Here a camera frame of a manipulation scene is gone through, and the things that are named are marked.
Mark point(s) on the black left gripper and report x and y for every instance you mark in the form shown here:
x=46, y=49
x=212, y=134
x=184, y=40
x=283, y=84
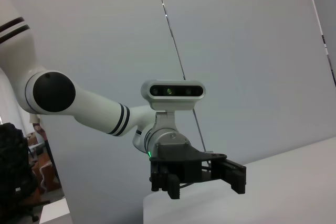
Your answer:
x=183, y=161

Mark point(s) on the black office chair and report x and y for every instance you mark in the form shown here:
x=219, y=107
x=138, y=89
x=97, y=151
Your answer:
x=13, y=169

